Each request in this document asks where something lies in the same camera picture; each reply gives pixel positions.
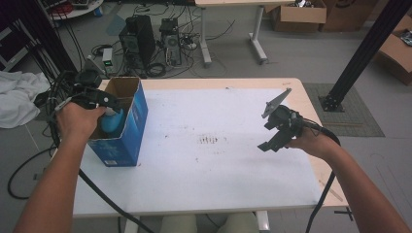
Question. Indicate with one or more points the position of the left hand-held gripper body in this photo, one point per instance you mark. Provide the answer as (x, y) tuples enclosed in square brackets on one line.
[(87, 95)]

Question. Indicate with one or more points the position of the white-legged desk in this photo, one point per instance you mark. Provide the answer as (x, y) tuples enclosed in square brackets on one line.
[(259, 39)]

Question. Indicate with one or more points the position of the person's right leg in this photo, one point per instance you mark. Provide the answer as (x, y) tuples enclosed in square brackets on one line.
[(241, 224)]

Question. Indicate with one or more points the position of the light wooden table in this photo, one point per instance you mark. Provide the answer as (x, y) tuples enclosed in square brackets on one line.
[(210, 83)]

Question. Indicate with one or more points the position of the small grey power supply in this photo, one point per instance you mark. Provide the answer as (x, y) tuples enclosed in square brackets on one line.
[(107, 59)]

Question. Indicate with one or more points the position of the person's left hand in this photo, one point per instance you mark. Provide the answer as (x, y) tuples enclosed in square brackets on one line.
[(76, 123)]

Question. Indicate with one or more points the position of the round white table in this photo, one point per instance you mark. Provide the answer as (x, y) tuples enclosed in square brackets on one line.
[(81, 9)]

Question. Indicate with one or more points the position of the white cloth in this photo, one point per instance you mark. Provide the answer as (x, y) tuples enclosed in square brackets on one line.
[(17, 97)]

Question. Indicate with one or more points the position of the grey floor mat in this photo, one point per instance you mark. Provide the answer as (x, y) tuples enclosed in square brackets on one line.
[(359, 119)]

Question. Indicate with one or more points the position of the large black computer tower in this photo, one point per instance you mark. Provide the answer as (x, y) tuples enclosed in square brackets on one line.
[(139, 39)]

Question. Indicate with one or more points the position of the closed cardboard box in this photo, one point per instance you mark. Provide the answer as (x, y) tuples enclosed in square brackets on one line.
[(348, 14)]

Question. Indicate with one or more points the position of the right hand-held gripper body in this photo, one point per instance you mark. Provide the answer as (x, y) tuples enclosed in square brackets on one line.
[(286, 121)]

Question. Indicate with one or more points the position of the blue bottle with white cap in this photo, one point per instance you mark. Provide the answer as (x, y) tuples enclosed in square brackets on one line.
[(111, 124)]

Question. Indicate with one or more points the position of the small black computer tower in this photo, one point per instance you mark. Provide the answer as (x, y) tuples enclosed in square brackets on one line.
[(170, 42)]

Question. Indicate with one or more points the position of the flat cardboard box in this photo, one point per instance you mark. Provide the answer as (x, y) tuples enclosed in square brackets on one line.
[(396, 55)]

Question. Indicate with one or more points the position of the person's right hand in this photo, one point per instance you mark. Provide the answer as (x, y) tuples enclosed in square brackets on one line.
[(314, 144)]

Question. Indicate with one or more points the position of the blue cardboard box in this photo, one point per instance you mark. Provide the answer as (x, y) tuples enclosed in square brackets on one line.
[(134, 129)]

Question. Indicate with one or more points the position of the black aluminium post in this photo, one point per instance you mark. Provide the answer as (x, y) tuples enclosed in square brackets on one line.
[(366, 48)]

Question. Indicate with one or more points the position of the open cardboard box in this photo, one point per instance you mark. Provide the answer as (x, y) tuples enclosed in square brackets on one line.
[(299, 17)]

